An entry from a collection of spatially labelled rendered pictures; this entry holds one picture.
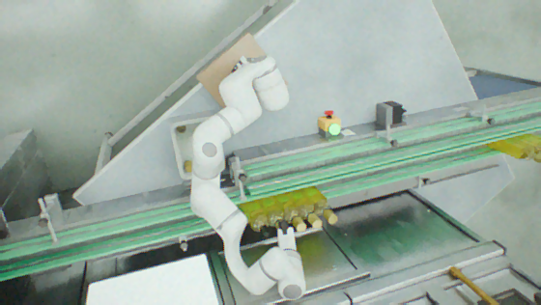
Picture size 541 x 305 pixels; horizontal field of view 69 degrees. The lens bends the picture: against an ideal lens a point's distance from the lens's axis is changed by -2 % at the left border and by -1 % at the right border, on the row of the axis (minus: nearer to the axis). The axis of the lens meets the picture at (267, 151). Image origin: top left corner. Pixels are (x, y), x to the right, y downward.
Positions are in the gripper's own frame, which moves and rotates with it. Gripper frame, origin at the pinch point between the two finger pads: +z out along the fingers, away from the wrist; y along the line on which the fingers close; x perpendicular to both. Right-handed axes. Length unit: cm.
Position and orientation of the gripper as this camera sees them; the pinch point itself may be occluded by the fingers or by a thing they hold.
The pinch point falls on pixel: (283, 230)
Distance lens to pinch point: 133.2
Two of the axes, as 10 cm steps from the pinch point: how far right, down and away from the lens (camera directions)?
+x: -10.0, 1.0, -0.1
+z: -0.4, -3.8, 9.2
